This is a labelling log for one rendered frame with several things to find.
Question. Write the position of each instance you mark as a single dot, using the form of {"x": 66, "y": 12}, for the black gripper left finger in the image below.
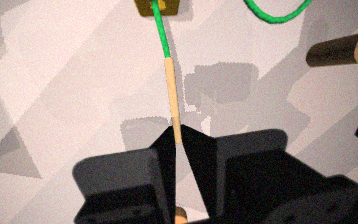
{"x": 155, "y": 165}

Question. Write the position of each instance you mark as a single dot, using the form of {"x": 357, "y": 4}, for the short wooden cylinder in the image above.
{"x": 340, "y": 51}

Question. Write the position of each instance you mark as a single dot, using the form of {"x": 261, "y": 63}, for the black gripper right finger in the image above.
{"x": 207, "y": 157}

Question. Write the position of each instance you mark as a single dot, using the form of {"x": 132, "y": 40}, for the round wooden disc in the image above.
{"x": 181, "y": 215}

